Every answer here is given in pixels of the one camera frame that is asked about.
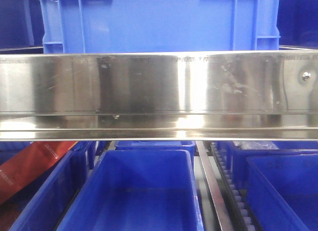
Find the blue bin rear centre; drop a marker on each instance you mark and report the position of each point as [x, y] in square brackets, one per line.
[189, 146]

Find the blue bin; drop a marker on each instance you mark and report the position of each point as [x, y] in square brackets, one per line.
[238, 151]
[189, 146]

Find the blue bin centre lower shelf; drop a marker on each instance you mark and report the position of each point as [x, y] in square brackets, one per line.
[137, 190]

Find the blue bin shelf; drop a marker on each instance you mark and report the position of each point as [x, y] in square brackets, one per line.
[41, 204]
[282, 191]
[137, 190]

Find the blue bin rear right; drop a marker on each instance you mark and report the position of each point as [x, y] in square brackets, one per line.
[238, 151]

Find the large blue crate upper shelf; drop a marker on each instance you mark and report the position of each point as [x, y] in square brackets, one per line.
[125, 26]

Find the red packet in bin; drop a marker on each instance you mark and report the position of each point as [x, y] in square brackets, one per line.
[29, 164]

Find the blue bin right lower shelf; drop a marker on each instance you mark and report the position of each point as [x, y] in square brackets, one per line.
[282, 191]

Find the blue bin left lower shelf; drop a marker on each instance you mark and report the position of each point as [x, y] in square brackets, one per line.
[41, 204]

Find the white roller track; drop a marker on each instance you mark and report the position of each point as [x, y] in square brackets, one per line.
[241, 215]

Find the dark blue crate upper left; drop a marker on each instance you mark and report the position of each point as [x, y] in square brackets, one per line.
[21, 24]

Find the dark blue crate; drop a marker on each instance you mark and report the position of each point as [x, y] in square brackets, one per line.
[21, 24]
[298, 23]

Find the dark blue crate upper right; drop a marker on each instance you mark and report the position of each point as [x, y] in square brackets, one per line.
[298, 23]

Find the stainless steel shelf rail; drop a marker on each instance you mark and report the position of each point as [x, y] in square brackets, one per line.
[218, 95]

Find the steel divider rail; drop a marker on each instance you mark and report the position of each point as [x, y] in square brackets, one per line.
[221, 212]

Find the shelf rail screw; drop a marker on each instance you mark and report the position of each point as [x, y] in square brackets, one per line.
[306, 76]

